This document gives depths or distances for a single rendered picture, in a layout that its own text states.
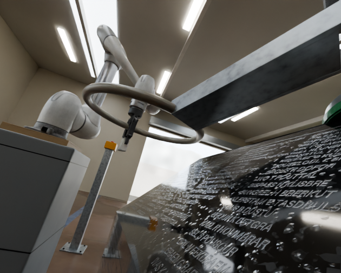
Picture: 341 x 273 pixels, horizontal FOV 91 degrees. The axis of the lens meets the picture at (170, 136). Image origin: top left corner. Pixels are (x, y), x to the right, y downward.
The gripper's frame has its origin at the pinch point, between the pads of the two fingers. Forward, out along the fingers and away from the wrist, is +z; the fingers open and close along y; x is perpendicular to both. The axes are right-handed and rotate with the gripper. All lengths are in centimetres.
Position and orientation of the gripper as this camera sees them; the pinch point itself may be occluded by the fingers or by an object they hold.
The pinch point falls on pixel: (123, 144)
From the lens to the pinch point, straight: 89.6
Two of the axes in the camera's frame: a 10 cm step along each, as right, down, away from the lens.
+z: -2.8, 9.3, -2.5
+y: 4.8, -0.9, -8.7
